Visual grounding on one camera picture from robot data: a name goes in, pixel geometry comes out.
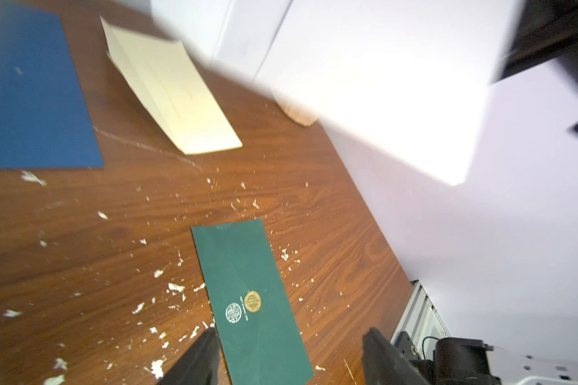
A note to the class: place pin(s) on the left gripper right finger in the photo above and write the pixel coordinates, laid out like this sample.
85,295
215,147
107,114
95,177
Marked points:
384,364

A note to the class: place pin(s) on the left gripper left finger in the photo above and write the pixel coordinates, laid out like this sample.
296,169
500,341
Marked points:
200,363

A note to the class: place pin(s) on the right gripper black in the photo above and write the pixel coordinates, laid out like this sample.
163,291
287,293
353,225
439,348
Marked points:
547,30

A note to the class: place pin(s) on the dark green envelope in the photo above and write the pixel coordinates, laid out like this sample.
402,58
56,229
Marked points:
258,332

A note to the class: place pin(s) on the grey envelope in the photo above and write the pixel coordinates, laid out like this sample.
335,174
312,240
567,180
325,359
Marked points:
409,78

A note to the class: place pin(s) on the cream yellow envelope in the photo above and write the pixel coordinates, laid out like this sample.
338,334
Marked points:
166,82

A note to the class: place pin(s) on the navy blue envelope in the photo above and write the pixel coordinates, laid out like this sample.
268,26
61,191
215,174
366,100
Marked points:
44,121

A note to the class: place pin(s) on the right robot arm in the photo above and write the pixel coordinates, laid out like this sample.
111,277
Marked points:
491,125

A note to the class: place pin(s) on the ribbed terracotta plant pot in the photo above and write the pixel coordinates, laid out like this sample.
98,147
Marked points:
298,114

